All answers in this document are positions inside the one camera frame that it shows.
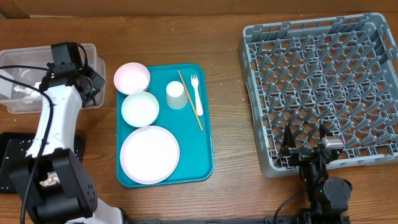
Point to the black waste tray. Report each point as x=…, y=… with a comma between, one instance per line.
x=13, y=148

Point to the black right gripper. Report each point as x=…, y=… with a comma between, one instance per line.
x=302, y=154

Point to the white cup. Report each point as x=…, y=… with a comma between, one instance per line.
x=176, y=96

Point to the peanuts and rice waste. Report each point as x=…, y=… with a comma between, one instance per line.
x=52, y=179

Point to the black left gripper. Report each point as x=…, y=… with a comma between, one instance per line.
x=99, y=79

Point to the pink plate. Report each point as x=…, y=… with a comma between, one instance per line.
x=149, y=155

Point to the light green bowl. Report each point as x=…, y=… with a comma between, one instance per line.
x=140, y=109

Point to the white plastic fork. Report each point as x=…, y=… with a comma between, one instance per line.
x=195, y=84

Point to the teal tray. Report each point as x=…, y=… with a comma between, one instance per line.
x=196, y=149

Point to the grey dish rack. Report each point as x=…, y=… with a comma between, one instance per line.
x=338, y=72

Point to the white napkin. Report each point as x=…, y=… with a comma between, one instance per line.
x=29, y=94

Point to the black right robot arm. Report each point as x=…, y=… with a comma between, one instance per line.
x=327, y=196

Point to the wooden chopstick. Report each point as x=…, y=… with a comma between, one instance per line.
x=190, y=100

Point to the clear plastic bin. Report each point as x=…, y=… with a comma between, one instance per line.
x=23, y=62

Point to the pink bowl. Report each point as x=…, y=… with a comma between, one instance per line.
x=131, y=77

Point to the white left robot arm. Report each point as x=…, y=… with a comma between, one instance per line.
x=74, y=199

